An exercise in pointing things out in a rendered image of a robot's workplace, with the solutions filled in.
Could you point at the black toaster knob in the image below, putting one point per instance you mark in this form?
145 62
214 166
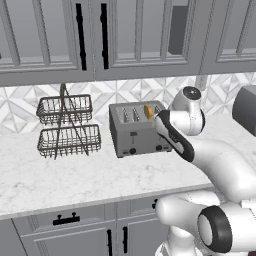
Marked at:
159 147
132 150

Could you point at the grey wall cupboard door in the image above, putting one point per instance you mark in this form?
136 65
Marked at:
233 30
43 33
140 30

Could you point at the golden bread slice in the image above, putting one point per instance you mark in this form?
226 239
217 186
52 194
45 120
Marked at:
148 112

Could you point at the grey drawer front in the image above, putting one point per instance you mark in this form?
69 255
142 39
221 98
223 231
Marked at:
136 205
90 216

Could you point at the dark grey appliance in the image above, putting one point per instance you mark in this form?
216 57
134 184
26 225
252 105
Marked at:
245 110

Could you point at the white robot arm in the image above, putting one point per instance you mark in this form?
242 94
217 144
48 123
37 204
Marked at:
220 163

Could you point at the silver four-slot toaster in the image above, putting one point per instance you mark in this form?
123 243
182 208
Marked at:
133 143

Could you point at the black toaster lever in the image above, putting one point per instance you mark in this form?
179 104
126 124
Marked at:
133 134

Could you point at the white wall socket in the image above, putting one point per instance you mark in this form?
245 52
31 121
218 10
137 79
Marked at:
201 82

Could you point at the grey base cupboard door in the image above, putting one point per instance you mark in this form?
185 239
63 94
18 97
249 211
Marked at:
73 241
143 236

